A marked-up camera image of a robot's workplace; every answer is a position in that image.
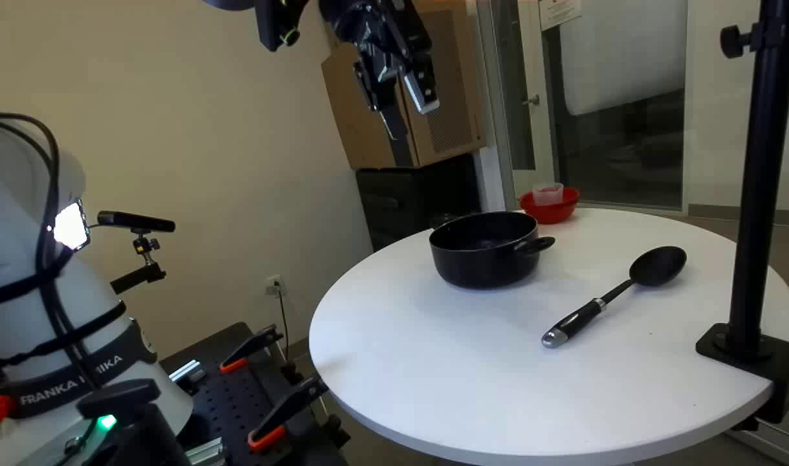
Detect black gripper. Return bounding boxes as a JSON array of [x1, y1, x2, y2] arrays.
[[317, 0, 444, 142]]

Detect black spoon with silver end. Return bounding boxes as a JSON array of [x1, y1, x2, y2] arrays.
[[541, 243, 691, 353]]

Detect black cooking pot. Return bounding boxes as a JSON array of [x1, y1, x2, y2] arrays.
[[427, 211, 558, 290]]

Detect brown cardboard box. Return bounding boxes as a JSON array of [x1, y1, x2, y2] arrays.
[[320, 0, 492, 175]]

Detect white paper notice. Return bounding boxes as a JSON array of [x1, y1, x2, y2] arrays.
[[537, 0, 585, 35]]

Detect clear plastic cup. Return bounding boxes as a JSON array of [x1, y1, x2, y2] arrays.
[[531, 182, 567, 208]]

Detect red bowl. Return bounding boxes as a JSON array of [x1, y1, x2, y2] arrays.
[[517, 185, 585, 228]]

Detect black clamp with orange tip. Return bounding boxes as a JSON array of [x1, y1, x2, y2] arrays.
[[246, 375, 332, 453], [217, 325, 284, 375]]

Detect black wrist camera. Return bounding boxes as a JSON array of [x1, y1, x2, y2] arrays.
[[254, 0, 311, 55]]

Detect glass door with white frame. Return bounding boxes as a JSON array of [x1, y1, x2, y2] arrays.
[[473, 0, 698, 217]]

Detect black camera on mount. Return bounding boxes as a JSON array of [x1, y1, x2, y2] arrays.
[[92, 208, 179, 295]]

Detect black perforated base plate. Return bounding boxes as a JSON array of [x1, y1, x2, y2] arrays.
[[156, 321, 351, 466]]

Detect black camera stand with clamp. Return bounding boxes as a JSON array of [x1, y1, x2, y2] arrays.
[[694, 0, 789, 424]]

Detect aluminium profile rail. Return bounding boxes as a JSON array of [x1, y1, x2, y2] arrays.
[[724, 417, 789, 466]]

